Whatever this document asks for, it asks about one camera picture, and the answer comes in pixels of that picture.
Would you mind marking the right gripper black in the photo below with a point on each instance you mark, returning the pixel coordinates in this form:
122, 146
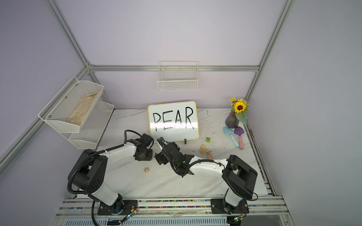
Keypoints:
166, 150

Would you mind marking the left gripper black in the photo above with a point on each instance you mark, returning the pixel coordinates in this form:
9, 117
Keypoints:
150, 152

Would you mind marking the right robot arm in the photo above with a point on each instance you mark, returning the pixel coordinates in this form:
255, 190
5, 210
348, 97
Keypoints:
237, 174

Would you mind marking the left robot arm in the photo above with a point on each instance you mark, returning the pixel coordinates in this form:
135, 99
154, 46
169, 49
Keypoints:
87, 176

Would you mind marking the wooden C letter block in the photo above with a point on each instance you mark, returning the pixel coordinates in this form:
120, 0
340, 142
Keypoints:
146, 170

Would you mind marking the whiteboard with PEAR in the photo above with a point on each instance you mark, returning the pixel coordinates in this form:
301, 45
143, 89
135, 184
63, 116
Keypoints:
174, 121

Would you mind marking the light blue toy shovel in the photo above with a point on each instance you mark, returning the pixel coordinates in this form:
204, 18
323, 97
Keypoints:
230, 132

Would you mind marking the dark glass vase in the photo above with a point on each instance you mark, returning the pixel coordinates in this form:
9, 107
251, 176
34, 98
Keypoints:
231, 121

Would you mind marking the purple pink toy shovel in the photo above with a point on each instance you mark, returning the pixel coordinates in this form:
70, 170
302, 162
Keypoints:
239, 131

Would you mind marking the beige cloth in shelf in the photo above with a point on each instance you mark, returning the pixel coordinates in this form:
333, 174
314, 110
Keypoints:
80, 112

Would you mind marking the white two-tier mesh shelf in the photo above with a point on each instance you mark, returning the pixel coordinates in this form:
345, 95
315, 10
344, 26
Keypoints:
90, 132

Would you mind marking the sunflower bouquet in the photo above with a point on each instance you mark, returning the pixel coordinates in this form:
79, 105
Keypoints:
240, 108

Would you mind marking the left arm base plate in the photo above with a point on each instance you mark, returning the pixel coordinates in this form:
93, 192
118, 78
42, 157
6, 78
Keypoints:
121, 208

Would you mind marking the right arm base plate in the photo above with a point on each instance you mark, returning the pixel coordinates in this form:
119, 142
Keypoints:
220, 206

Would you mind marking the white wire wall basket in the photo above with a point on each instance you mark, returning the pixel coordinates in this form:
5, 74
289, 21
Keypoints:
177, 76

